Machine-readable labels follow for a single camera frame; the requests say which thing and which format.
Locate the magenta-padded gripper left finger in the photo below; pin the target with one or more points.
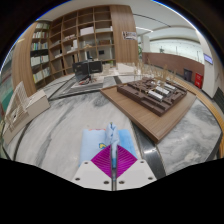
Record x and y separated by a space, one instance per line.
93 173

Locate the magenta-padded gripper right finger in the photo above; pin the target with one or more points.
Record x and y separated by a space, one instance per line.
135 173

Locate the light blue printed towel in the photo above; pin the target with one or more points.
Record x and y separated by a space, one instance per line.
91 143

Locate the brown architectural model on board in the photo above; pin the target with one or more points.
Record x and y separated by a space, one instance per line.
150 96

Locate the white architectural model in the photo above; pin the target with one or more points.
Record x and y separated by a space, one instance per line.
26 108

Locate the curved wooden slat bench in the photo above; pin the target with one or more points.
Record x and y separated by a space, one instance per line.
213 110

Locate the pale wooden stick model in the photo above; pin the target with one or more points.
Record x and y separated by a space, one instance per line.
150 73

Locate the black building model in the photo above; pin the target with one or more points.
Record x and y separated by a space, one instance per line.
85 69

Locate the small white building model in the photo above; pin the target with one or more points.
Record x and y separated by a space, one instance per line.
121 69

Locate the black bin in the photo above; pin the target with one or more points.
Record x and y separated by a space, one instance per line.
188 75

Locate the red bin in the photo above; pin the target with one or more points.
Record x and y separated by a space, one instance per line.
198 80

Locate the glass-fronted bookcase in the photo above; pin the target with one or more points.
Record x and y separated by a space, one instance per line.
5 90

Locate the wooden shelf unit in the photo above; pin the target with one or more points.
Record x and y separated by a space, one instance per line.
86 36

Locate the straight ceiling light bar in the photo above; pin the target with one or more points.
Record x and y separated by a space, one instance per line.
144 29

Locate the wall screen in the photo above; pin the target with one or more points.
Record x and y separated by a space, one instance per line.
208 59

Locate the white wall sign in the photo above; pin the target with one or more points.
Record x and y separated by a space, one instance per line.
129 35

